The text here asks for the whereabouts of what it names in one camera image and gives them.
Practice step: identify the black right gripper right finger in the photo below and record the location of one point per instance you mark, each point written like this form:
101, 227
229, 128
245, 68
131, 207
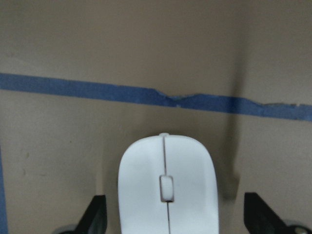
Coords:
259, 218

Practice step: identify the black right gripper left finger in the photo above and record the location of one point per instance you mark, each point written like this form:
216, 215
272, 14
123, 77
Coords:
94, 219

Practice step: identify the white computer mouse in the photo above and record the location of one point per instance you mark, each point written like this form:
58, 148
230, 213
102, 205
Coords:
167, 185

